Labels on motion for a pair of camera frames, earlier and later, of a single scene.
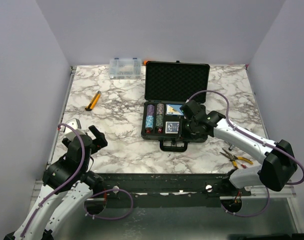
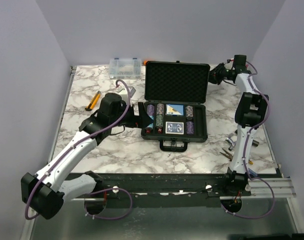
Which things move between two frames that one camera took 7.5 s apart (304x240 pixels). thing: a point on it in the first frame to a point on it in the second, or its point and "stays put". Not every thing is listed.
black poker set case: [169, 85] stays put
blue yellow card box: [174, 109] stays put
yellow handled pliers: [233, 158] stays put
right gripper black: [188, 137] to [214, 74]
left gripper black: [101, 141] to [141, 121]
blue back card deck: [172, 127] stays put
